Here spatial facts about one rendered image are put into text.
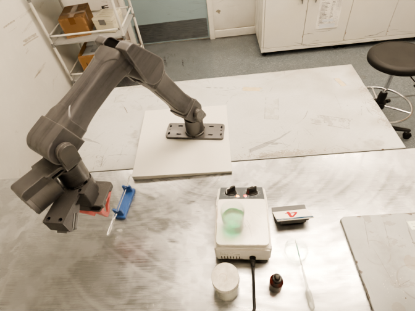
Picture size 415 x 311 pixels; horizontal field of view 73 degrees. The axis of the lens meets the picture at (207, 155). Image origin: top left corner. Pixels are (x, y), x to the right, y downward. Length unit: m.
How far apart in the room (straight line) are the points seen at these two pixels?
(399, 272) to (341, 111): 0.56
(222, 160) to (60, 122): 0.50
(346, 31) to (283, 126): 2.38
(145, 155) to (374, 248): 0.69
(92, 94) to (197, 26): 3.07
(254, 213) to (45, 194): 0.44
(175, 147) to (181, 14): 2.73
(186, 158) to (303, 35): 2.45
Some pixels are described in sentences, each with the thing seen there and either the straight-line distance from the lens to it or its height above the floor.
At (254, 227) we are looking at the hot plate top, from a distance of 0.67.
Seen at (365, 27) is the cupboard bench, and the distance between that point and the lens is 3.37.
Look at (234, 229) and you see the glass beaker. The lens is 0.62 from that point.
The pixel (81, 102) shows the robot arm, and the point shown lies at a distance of 0.57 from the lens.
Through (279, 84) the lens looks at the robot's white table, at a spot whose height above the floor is 0.90.
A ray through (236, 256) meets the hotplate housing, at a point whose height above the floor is 0.93.
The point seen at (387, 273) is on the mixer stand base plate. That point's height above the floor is 0.91.
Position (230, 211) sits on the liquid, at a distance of 0.64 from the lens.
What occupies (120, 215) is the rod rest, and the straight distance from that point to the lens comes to 0.84.
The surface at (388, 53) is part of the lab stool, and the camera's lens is 2.04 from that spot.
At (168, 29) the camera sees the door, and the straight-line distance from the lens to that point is 3.63.
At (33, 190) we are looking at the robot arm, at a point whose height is 1.20.
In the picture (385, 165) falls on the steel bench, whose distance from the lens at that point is 0.97.
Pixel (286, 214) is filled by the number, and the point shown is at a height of 0.92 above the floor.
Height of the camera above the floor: 1.58
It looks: 48 degrees down
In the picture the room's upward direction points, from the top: 9 degrees counter-clockwise
